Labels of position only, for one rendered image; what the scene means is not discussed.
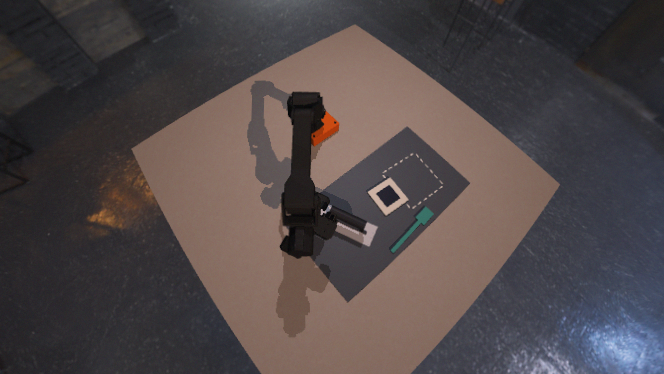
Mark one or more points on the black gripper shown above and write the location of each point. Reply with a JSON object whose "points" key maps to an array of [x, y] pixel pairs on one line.
{"points": [[324, 204]]}

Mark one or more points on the beige square tile with dark centre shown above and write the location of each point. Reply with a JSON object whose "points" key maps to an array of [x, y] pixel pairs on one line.
{"points": [[388, 196]]}

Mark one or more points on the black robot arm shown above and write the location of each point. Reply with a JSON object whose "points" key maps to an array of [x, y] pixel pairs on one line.
{"points": [[306, 109]]}

